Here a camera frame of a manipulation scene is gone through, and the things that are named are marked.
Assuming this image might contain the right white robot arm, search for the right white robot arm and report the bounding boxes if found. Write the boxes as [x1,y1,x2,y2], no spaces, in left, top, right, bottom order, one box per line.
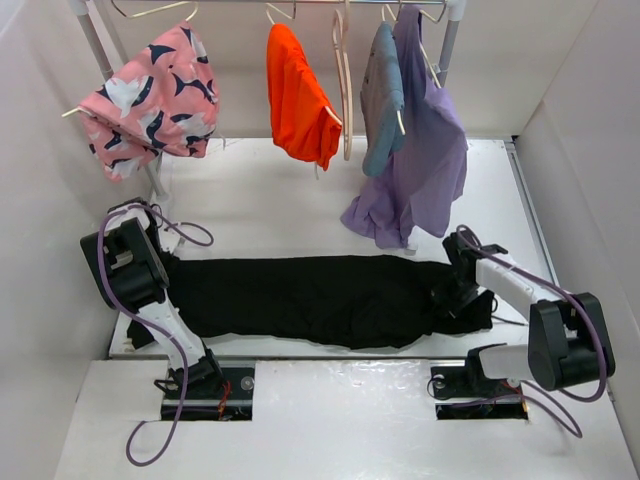
[431,225,616,401]

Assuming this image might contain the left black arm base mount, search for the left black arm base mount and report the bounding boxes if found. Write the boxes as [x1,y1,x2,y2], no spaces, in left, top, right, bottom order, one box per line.
[180,359,256,422]

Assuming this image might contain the grey metal clothes rack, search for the grey metal clothes rack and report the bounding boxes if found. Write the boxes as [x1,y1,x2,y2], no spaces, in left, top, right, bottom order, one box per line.
[69,0,469,251]

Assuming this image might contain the lilac purple shirt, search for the lilac purple shirt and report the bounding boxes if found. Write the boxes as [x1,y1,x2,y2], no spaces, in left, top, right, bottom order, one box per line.
[341,5,468,249]

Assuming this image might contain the aluminium rail right side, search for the aluminium rail right side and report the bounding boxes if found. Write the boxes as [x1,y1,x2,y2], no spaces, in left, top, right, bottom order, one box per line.
[504,139,557,284]

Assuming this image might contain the wooden hanger under blue shorts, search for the wooden hanger under blue shorts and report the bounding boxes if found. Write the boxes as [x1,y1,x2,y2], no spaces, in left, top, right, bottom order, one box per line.
[381,4,406,135]

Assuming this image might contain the blue-grey shorts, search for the blue-grey shorts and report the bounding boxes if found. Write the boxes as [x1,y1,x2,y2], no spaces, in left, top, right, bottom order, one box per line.
[360,22,405,177]

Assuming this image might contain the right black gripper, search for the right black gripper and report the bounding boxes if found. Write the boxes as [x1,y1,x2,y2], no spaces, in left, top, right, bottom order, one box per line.
[429,272,480,316]

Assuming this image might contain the wooden hanger under lilac shirt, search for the wooden hanger under lilac shirt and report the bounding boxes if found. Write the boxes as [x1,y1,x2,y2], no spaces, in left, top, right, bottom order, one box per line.
[418,0,447,89]

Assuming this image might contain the wooden hanger under pink shorts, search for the wooden hanger under pink shorts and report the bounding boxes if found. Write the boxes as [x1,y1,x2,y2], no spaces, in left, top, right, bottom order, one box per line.
[61,0,199,119]

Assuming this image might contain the wooden hanger under orange shorts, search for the wooden hanger under orange shorts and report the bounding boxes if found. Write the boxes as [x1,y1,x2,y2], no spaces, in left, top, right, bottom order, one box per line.
[264,0,344,180]

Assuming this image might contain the black trousers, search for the black trousers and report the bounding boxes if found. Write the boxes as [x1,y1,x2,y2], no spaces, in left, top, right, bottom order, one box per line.
[125,253,496,351]

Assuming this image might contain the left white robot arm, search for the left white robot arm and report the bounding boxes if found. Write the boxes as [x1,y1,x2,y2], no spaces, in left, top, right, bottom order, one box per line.
[80,197,225,397]

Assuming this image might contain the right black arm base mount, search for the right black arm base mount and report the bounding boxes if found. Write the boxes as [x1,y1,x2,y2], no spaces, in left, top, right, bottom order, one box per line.
[427,361,528,421]

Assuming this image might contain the pink bird-print shorts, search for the pink bird-print shorts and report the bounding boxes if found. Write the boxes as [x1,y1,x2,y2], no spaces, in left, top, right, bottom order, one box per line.
[78,21,219,182]

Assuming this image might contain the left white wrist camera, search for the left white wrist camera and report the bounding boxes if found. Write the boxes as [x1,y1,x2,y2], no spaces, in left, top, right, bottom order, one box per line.
[159,229,185,254]

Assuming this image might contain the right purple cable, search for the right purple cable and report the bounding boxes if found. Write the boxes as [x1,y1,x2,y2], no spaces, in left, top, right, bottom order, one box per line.
[455,224,609,439]

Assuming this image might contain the orange shorts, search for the orange shorts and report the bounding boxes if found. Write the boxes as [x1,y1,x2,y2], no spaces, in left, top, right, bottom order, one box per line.
[265,22,343,171]

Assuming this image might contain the aluminium rail front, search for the aluminium rail front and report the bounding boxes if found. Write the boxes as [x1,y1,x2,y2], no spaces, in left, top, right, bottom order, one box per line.
[217,354,466,362]

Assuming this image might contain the aluminium rail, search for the aluminium rail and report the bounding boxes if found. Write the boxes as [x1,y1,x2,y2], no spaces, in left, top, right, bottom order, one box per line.
[217,354,466,362]
[504,139,557,284]

